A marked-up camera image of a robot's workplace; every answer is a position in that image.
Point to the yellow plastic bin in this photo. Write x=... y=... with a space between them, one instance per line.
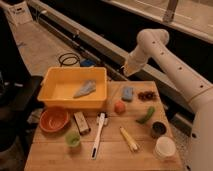
x=61 y=83

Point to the yellow corn toy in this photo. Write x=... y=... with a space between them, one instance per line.
x=134 y=147

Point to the blue sponge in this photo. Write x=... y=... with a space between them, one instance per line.
x=127 y=94

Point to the white brush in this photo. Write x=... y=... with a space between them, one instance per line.
x=102 y=121

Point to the black chair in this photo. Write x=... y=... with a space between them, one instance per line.
x=18 y=88

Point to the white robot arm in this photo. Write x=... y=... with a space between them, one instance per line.
x=194 y=88

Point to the blue object on floor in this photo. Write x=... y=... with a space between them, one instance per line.
x=87 y=63

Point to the wooden block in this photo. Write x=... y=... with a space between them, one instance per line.
x=82 y=124

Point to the blue cloth in bin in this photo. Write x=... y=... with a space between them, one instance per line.
x=88 y=87

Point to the green pepper toy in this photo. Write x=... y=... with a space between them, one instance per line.
x=144 y=119

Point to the dark metal can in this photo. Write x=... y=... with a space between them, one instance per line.
x=158 y=129

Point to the white cup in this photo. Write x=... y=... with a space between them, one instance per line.
x=164 y=148

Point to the white box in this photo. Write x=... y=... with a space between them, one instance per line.
x=19 y=13

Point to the dark grapes toy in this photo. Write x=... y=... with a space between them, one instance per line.
x=147 y=95

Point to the red bowl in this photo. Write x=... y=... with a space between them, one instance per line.
x=53 y=119

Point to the orange tomato toy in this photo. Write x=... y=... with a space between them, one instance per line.
x=119 y=107

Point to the green cup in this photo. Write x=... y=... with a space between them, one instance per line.
x=72 y=139

